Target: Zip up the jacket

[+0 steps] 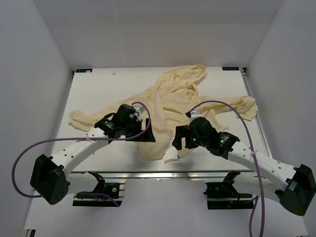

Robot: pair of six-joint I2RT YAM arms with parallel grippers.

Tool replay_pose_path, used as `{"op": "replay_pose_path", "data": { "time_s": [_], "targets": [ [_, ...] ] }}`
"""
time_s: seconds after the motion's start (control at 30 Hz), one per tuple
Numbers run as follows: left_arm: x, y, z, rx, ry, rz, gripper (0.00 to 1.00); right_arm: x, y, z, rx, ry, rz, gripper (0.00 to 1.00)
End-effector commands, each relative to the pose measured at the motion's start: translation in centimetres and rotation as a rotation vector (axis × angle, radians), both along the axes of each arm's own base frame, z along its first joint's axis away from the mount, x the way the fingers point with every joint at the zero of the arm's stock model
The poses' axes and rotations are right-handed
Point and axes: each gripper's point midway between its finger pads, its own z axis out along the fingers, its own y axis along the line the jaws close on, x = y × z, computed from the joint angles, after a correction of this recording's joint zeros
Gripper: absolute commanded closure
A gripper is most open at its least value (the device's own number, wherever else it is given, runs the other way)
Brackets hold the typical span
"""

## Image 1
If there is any left blue corner label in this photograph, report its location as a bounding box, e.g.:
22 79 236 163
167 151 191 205
75 68 92 73

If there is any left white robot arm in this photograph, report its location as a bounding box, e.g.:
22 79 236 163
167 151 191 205
30 102 156 205

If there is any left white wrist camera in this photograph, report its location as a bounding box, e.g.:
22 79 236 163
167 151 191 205
133 104 145 116

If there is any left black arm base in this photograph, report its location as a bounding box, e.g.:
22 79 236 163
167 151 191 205
73 181 125 207

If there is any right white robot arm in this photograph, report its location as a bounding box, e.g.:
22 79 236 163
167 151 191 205
172 116 316 216

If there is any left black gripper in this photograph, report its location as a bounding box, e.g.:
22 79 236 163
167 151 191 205
122 118 155 142

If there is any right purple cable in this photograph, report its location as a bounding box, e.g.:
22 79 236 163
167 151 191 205
185 100 265 237

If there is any right blue corner label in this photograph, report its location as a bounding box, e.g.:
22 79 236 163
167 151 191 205
222 67 239 71

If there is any cream yellow jacket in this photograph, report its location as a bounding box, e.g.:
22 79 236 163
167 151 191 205
68 65 258 160

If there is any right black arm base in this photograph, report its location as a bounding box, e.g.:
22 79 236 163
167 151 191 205
203 182 254 210

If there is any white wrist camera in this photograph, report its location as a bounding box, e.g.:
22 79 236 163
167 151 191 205
186 110 201 122
133 104 145 116

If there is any blue corner label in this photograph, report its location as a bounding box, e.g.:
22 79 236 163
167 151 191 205
75 68 92 73
222 67 239 71

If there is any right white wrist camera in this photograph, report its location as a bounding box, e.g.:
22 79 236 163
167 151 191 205
186 110 201 122

